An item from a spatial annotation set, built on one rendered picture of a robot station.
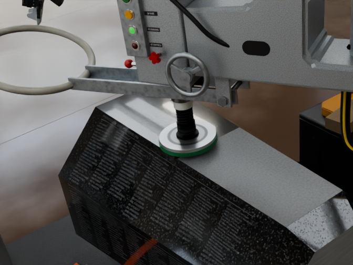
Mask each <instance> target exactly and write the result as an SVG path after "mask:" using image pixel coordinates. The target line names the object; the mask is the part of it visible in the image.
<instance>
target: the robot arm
mask: <svg viewBox="0 0 353 265"><path fill-rule="evenodd" d="M50 1H52V2H53V3H54V4H56V5H57V6H59V7H60V6H61V5H62V4H63V2H64V0H50ZM22 6H27V7H29V8H31V9H29V10H28V12H29V13H27V17H28V18H31V19H33V20H35V21H37V25H39V24H40V23H41V19H42V15H43V6H44V0H22ZM32 7H34V8H32Z"/></svg>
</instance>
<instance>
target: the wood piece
mask: <svg viewBox="0 0 353 265"><path fill-rule="evenodd" d="M325 128H327V129H329V130H332V131H335V132H337V133H340V134H341V130H340V108H338V109H337V110H335V111H334V112H333V113H331V114H330V115H328V116H327V117H325ZM350 130H351V133H352V132H353V99H352V100H351V108H350Z"/></svg>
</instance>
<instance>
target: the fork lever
mask: <svg viewBox="0 0 353 265"><path fill-rule="evenodd" d="M85 69H87V70H89V71H90V76H89V77H88V78H78V77H68V81H69V82H71V83H72V84H73V88H72V89H71V90H83V91H94V92H101V93H112V94H124V95H135V96H147V97H159V98H170V99H181V100H193V101H204V102H211V103H217V98H216V88H210V87H208V89H207V90H206V92H205V93H203V94H202V95H200V96H198V97H186V96H183V95H181V94H179V93H177V92H176V91H175V90H174V89H173V88H172V87H171V86H168V85H159V84H150V83H142V82H140V81H139V79H138V73H137V68H126V67H114V66H97V65H86V66H85ZM230 81H231V93H232V104H234V105H237V104H238V96H237V89H238V88H241V89H250V88H251V84H250V81H242V80H232V79H230ZM209 86H213V87H215V78H213V77H210V83H209ZM200 88H201V87H196V86H192V91H197V90H199V89H200ZM218 104H219V105H220V106H222V107H224V106H226V105H227V99H226V98H224V97H220V98H219V99H218Z"/></svg>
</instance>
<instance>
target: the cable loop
mask: <svg viewBox="0 0 353 265"><path fill-rule="evenodd" d="M350 108H351V92H346V91H341V99H340V130H341V136H342V140H343V142H344V144H345V146H346V147H347V148H348V149H349V150H350V151H351V152H353V138H352V136H351V130H350Z"/></svg>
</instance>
